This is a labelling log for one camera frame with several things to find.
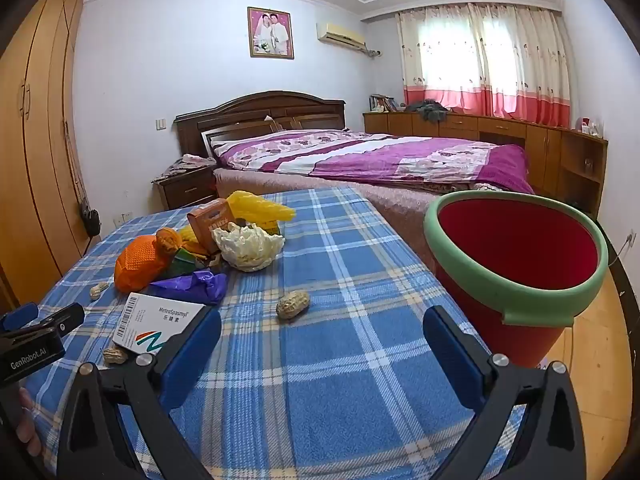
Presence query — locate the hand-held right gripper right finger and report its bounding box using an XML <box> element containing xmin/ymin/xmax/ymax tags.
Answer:
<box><xmin>422</xmin><ymin>305</ymin><xmax>586</xmax><ymax>480</ymax></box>

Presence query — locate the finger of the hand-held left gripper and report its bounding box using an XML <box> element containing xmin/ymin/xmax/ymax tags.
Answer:
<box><xmin>0</xmin><ymin>303</ymin><xmax>40</xmax><ymax>332</ymax></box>
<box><xmin>0</xmin><ymin>303</ymin><xmax>86</xmax><ymax>347</ymax></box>

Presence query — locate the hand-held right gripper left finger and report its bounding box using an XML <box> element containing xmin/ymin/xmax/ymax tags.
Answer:
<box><xmin>56</xmin><ymin>305</ymin><xmax>223</xmax><ymax>480</ymax></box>

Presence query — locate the white medicine box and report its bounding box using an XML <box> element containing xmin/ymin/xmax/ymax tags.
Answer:
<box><xmin>112</xmin><ymin>292</ymin><xmax>211</xmax><ymax>361</ymax></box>

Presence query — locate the purple plastic bag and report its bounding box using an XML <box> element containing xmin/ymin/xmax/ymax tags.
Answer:
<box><xmin>148</xmin><ymin>270</ymin><xmax>228</xmax><ymax>306</ymax></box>

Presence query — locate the green snack packet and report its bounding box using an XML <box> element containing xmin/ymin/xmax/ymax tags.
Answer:
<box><xmin>167</xmin><ymin>247</ymin><xmax>208</xmax><ymax>281</ymax></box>

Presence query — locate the orange foam fruit net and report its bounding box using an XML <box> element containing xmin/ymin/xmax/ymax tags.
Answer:
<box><xmin>114</xmin><ymin>227</ymin><xmax>182</xmax><ymax>293</ymax></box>

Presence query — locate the white foam fruit net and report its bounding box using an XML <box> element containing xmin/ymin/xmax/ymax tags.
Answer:
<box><xmin>211</xmin><ymin>222</ymin><xmax>286</xmax><ymax>272</ymax></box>

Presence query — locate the orange cardboard box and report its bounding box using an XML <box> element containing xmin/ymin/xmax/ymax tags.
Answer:
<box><xmin>186</xmin><ymin>198</ymin><xmax>236</xmax><ymax>256</ymax></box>

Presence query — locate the red bucket with green rim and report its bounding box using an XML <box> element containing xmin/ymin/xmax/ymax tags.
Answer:
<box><xmin>424</xmin><ymin>190</ymin><xmax>610</xmax><ymax>368</ymax></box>

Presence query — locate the long yellow foam net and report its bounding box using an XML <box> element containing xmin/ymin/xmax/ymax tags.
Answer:
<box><xmin>227</xmin><ymin>190</ymin><xmax>296</xmax><ymax>226</ymax></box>

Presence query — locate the person's left hand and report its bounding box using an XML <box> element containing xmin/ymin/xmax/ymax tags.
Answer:
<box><xmin>14</xmin><ymin>386</ymin><xmax>42</xmax><ymax>457</ymax></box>

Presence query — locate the blue plaid tablecloth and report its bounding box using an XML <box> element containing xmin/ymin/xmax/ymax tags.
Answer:
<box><xmin>20</xmin><ymin>186</ymin><xmax>531</xmax><ymax>480</ymax></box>

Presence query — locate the light wooden wardrobe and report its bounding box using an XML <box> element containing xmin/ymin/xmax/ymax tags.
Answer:
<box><xmin>0</xmin><ymin>0</ymin><xmax>101</xmax><ymax>311</ymax></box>

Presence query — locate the dark wooden nightstand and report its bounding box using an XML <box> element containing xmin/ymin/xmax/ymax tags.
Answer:
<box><xmin>152</xmin><ymin>162</ymin><xmax>218</xmax><ymax>211</ymax></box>

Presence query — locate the floral cloth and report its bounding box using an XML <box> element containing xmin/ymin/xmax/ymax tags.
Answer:
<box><xmin>150</xmin><ymin>154</ymin><xmax>218</xmax><ymax>183</ymax></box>

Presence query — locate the dark clothes pile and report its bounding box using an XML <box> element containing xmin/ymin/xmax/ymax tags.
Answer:
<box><xmin>404</xmin><ymin>101</ymin><xmax>448</xmax><ymax>122</ymax></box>

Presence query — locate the dark wooden bed headboard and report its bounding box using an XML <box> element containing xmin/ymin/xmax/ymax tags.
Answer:
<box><xmin>173</xmin><ymin>91</ymin><xmax>347</xmax><ymax>158</ymax></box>

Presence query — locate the white and pink curtain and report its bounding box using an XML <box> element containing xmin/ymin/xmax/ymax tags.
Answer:
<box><xmin>395</xmin><ymin>2</ymin><xmax>573</xmax><ymax>128</ymax></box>

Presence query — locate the framed wall portrait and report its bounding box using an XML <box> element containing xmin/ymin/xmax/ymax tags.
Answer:
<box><xmin>247</xmin><ymin>6</ymin><xmax>295</xmax><ymax>59</ymax></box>

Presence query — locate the wall air conditioner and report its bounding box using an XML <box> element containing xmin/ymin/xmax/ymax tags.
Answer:
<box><xmin>316</xmin><ymin>22</ymin><xmax>367</xmax><ymax>52</ymax></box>

